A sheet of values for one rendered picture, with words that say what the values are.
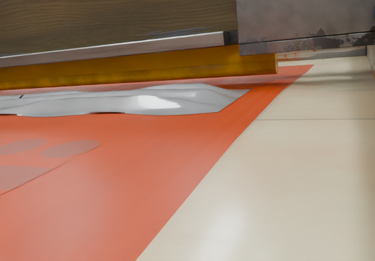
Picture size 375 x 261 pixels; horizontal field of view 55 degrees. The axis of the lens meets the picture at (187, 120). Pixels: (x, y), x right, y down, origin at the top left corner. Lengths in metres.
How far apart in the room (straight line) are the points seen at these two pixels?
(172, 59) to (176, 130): 0.15
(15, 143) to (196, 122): 0.08
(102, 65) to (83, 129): 0.16
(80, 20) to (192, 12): 0.10
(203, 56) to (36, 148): 0.16
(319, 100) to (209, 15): 0.12
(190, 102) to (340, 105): 0.08
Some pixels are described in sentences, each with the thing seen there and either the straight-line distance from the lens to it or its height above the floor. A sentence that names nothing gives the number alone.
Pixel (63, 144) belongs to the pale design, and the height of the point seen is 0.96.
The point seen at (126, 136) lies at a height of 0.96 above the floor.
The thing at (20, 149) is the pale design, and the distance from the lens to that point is 0.17.
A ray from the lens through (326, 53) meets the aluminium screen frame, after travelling 0.42.
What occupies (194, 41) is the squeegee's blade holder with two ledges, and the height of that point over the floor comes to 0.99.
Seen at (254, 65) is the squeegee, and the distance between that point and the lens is 0.28.
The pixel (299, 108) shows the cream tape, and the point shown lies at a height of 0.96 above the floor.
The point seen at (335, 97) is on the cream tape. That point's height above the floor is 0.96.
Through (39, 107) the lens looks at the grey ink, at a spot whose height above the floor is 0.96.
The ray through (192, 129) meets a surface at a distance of 0.15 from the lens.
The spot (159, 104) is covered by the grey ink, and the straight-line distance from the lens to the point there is 0.20.
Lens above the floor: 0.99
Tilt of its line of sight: 13 degrees down
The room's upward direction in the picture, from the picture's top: 6 degrees counter-clockwise
